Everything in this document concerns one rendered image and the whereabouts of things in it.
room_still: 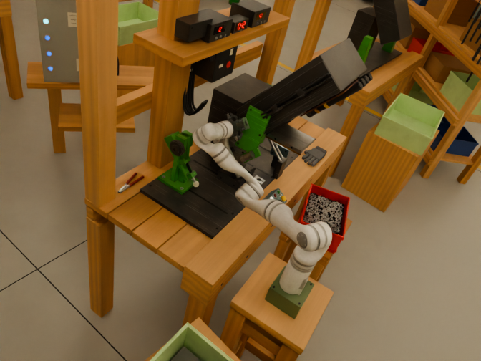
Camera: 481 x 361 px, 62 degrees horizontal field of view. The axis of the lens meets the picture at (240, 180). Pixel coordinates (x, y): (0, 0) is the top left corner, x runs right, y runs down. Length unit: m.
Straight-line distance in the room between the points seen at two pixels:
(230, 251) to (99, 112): 0.75
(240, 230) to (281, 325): 0.44
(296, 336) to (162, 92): 1.14
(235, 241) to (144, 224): 0.39
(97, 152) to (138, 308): 1.20
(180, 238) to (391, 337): 1.69
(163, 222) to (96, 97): 0.61
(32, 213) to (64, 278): 0.59
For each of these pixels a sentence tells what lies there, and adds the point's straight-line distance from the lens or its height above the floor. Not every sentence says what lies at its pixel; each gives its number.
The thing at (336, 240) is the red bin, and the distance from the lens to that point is 1.95.
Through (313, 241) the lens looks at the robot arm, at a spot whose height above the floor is 1.24.
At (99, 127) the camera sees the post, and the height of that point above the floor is 1.30.
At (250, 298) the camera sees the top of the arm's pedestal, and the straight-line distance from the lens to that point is 1.65.
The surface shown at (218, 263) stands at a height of 0.90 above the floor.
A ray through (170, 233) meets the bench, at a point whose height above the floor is 0.88.
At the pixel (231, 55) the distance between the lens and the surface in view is 1.91.
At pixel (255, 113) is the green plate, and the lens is 1.90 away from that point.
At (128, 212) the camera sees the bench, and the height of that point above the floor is 0.88.
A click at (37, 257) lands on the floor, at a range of 2.83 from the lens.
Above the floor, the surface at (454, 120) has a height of 0.68.
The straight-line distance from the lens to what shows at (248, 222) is 1.83.
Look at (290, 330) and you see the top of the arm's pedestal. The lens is 1.62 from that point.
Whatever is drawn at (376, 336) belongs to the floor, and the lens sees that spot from 2.89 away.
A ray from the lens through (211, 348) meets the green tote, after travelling 1.40.
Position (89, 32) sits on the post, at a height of 1.64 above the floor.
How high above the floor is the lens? 2.18
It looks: 39 degrees down
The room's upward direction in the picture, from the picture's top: 15 degrees clockwise
